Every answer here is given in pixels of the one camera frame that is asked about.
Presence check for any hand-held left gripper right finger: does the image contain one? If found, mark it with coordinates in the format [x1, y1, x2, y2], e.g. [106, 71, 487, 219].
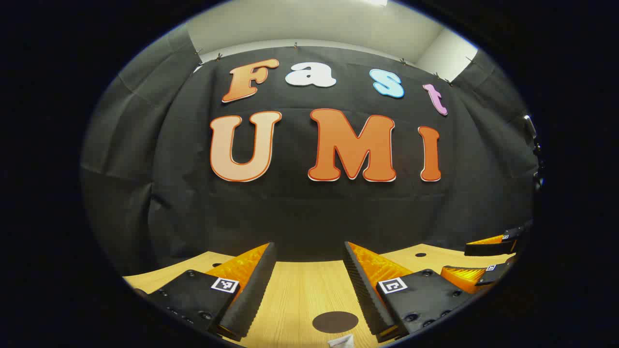
[343, 241, 477, 343]

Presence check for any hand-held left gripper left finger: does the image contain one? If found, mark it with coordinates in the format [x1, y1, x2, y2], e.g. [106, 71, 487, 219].
[133, 242, 277, 342]

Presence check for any wooden desktop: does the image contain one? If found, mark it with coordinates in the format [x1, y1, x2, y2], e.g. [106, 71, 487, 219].
[123, 243, 518, 348]

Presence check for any black backdrop cloth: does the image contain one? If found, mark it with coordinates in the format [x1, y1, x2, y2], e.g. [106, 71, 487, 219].
[80, 24, 540, 276]

